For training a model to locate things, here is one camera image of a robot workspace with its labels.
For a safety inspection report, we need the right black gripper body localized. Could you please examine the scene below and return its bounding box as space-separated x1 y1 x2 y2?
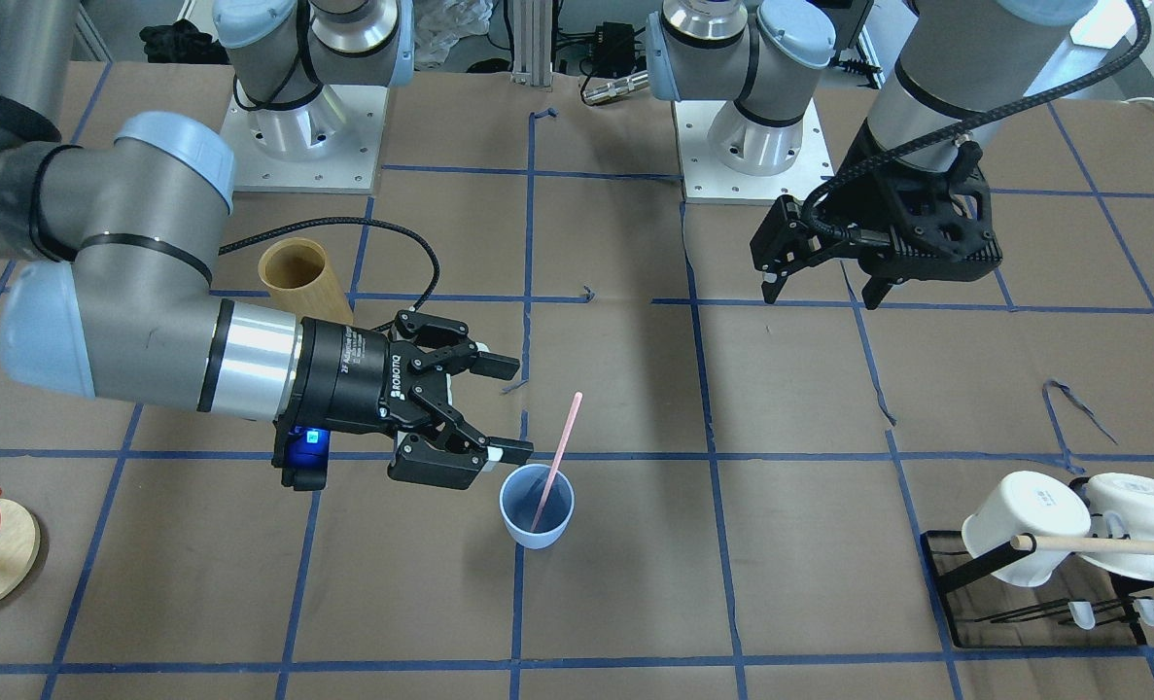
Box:
271 318 451 491

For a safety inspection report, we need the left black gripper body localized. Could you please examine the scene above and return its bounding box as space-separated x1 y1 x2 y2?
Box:
829 141 1003 283

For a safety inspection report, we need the light blue cup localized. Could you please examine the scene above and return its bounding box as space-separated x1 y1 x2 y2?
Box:
499 464 574 550

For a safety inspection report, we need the pink chopstick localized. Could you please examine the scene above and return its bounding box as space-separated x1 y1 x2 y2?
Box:
529 391 582 533

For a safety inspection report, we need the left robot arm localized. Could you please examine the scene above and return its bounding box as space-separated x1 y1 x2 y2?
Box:
645 1 1093 309

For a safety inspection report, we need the bamboo wooden cup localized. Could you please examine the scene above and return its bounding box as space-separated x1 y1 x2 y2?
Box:
258 236 354 325

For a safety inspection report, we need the white mug near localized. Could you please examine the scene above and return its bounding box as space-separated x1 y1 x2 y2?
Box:
962 471 1091 557

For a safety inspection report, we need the white mug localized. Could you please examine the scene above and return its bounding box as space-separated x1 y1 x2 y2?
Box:
962 471 1091 557
1079 472 1154 581

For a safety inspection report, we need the wooden rack rod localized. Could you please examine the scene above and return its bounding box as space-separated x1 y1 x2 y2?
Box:
1007 533 1154 555

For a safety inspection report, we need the white mug far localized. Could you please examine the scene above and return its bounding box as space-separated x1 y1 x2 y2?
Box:
1079 472 1154 581

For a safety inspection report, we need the round wooden coaster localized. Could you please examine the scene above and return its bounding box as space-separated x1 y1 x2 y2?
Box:
0 498 42 601

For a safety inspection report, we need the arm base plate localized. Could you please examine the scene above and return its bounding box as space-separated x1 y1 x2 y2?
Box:
220 86 390 194
673 99 834 205

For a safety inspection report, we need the aluminium frame post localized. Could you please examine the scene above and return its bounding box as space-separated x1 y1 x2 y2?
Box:
508 0 557 91

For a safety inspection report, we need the black wire mug rack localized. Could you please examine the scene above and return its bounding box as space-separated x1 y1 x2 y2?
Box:
922 475 1154 648

